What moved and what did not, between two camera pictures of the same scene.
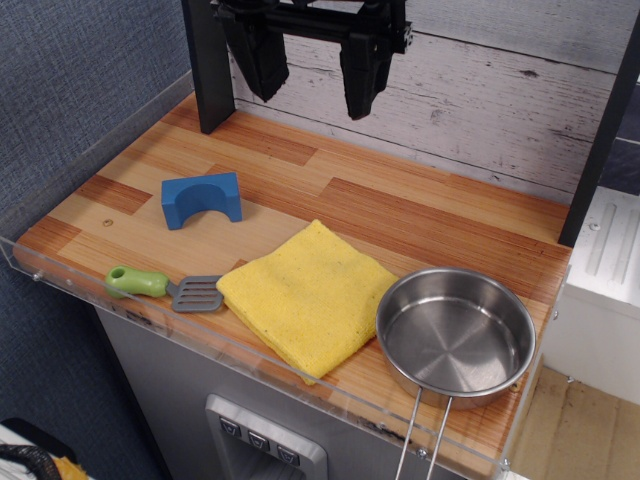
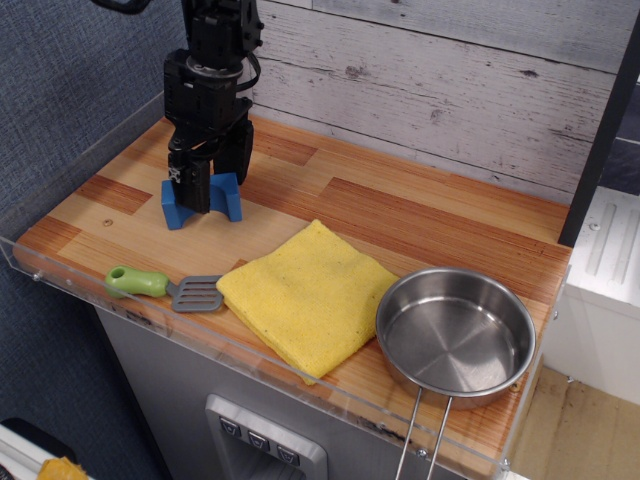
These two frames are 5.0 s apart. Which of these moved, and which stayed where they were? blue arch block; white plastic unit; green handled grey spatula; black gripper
Moved: black gripper
Stayed: green handled grey spatula; blue arch block; white plastic unit
